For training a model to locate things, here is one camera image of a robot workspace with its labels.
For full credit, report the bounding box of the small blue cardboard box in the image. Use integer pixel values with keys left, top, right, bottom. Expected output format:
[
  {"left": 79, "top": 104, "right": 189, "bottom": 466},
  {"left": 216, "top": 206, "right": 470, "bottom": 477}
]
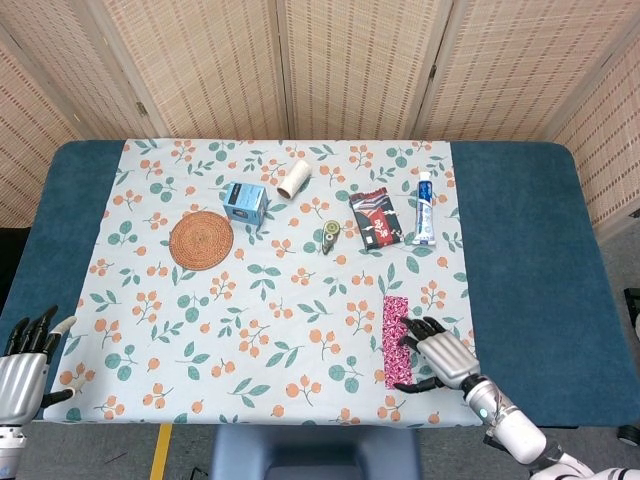
[{"left": 222, "top": 182, "right": 268, "bottom": 226}]

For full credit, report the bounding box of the teal table cover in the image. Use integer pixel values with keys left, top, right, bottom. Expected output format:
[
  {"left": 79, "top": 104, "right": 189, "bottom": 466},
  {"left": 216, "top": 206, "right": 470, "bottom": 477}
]
[{"left": 0, "top": 139, "right": 629, "bottom": 429}]

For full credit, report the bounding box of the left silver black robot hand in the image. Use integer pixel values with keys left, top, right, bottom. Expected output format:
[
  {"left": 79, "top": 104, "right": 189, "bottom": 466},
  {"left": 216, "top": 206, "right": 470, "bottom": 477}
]
[{"left": 0, "top": 305, "right": 87, "bottom": 427}]

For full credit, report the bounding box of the beige paper roll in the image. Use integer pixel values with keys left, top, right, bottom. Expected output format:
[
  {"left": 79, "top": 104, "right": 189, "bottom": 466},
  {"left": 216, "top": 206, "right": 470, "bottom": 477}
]
[{"left": 277, "top": 158, "right": 314, "bottom": 200}]

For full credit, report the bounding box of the yellow floor tape strip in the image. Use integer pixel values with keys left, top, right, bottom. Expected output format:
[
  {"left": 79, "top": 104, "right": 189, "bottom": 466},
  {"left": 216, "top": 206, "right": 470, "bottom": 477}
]
[{"left": 149, "top": 423, "right": 174, "bottom": 480}]

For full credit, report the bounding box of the floral print tablecloth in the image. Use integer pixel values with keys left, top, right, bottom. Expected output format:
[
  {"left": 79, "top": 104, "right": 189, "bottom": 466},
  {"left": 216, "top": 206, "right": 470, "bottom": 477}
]
[{"left": 42, "top": 138, "right": 485, "bottom": 427}]

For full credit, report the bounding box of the white blue toothpaste tube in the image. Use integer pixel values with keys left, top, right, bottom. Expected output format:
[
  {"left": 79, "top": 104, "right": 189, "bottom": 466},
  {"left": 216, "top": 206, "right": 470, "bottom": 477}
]
[{"left": 411, "top": 171, "right": 438, "bottom": 246}]

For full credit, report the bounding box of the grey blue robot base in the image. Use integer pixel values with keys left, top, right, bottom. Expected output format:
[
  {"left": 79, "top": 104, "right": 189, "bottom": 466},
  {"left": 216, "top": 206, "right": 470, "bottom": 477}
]
[{"left": 209, "top": 427, "right": 421, "bottom": 480}]

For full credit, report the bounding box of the woven bamboo screen panel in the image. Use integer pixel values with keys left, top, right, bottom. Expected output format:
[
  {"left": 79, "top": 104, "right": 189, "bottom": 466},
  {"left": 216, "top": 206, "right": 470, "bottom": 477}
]
[
  {"left": 0, "top": 24, "right": 96, "bottom": 234},
  {"left": 279, "top": 0, "right": 466, "bottom": 140},
  {"left": 544, "top": 29, "right": 640, "bottom": 241},
  {"left": 0, "top": 0, "right": 166, "bottom": 140},
  {"left": 414, "top": 0, "right": 640, "bottom": 141},
  {"left": 84, "top": 0, "right": 296, "bottom": 140}
]

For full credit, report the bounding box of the green black correction tape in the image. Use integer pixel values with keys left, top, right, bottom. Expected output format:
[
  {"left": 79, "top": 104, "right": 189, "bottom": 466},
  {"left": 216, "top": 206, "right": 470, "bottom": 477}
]
[{"left": 320, "top": 219, "right": 341, "bottom": 256}]

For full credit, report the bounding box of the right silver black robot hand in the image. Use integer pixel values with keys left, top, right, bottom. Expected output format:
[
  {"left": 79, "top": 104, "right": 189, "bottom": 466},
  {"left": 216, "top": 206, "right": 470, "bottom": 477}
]
[{"left": 393, "top": 316, "right": 482, "bottom": 395}]

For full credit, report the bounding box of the round woven rattan coaster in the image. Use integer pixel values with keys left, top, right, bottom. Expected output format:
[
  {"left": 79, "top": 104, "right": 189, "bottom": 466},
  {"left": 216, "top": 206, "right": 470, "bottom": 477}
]
[{"left": 168, "top": 210, "right": 235, "bottom": 272}]

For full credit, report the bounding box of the dark red snack packet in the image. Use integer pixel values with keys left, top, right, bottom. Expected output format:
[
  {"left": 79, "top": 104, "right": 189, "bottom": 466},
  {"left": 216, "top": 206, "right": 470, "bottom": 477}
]
[{"left": 348, "top": 187, "right": 405, "bottom": 251}]

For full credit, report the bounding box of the white black device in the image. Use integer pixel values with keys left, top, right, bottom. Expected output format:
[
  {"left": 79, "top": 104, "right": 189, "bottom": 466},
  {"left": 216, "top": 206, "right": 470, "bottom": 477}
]
[{"left": 623, "top": 288, "right": 640, "bottom": 329}]

